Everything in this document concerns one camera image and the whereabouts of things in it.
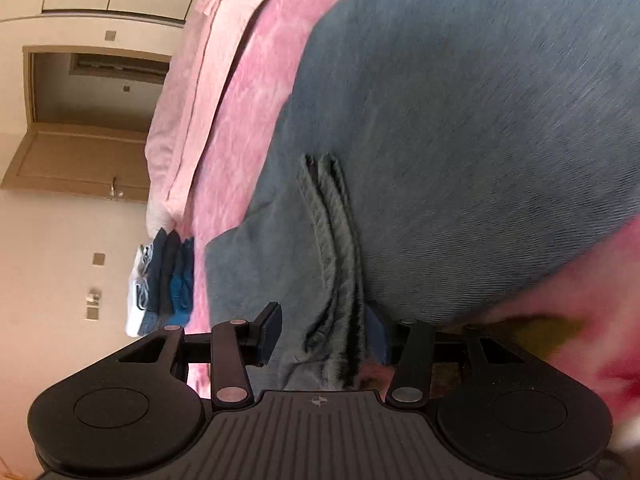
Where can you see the pink fleece bedspread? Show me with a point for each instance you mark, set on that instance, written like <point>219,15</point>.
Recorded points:
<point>250,90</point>

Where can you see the folded pink blanket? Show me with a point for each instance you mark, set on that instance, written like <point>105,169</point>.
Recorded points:
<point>200,90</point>

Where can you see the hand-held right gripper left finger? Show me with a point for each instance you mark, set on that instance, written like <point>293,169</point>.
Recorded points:
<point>270,332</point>

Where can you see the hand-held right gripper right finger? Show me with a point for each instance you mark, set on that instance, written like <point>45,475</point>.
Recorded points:
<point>376,335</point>

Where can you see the blue folded sweater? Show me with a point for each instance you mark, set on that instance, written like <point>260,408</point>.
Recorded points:
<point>182,290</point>

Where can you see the white folded shirt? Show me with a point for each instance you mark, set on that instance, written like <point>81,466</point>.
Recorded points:
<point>135,305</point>

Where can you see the white striped pillow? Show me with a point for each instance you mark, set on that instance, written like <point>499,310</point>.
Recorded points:
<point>156,212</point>

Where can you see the wooden door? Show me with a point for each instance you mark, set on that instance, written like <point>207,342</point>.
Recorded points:
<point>75,165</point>

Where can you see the dark grey folded garment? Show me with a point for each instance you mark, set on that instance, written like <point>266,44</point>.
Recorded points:
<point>171,270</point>

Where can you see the light blue denim jeans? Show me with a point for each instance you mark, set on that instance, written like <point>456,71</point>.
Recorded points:
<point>450,135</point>

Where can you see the dark blue folded jeans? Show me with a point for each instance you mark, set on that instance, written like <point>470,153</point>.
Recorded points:
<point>155,280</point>

